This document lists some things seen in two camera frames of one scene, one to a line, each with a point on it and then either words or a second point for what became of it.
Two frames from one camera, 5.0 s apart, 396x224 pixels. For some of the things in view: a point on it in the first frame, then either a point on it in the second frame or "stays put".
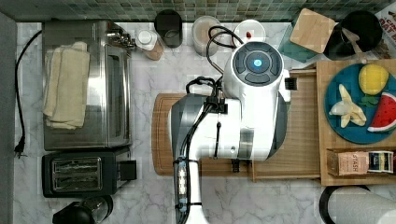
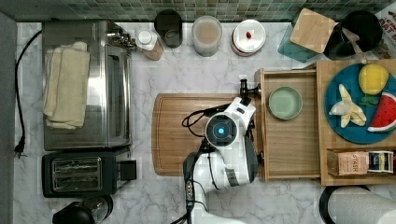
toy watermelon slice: [385, 118] stays put
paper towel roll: [356, 204] stays put
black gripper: [290, 83] → [245, 100]
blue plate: [348, 77] stays put
